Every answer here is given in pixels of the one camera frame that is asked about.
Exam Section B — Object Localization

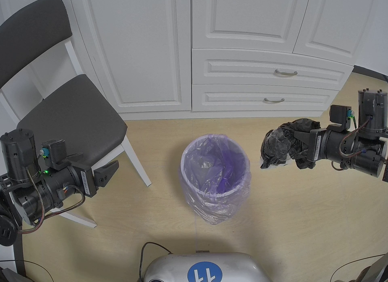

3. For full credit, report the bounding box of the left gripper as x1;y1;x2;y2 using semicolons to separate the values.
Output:
42;153;119;210

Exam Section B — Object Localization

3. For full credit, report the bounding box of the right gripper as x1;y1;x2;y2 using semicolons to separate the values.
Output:
293;128;360;170

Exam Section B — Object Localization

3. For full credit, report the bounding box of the black plastic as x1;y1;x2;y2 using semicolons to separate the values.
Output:
260;118;321;170

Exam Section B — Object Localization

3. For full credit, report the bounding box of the purple plastic bag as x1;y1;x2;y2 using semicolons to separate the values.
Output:
179;134;252;225

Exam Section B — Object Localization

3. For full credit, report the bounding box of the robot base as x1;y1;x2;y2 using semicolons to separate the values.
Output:
145;252;270;282

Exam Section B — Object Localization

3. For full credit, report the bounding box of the white trash bin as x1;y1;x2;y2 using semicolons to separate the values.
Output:
181;135;250;214

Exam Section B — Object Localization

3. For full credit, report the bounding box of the grey and white chair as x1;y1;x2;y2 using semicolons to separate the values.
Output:
0;0;152;228

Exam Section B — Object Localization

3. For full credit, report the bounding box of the white wardrobe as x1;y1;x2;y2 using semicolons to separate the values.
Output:
52;0;379;120

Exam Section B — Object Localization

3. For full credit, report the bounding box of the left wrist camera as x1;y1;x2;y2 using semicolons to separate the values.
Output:
41;140;82;172

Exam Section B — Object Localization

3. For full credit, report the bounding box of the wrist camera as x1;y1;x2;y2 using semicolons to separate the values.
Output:
327;104;355;133
41;140;82;172

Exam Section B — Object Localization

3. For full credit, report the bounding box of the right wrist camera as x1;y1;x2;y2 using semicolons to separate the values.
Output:
327;104;355;133

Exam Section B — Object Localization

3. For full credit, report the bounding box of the black cable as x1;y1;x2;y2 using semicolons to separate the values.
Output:
0;260;62;282
140;242;174;278
332;253;388;282

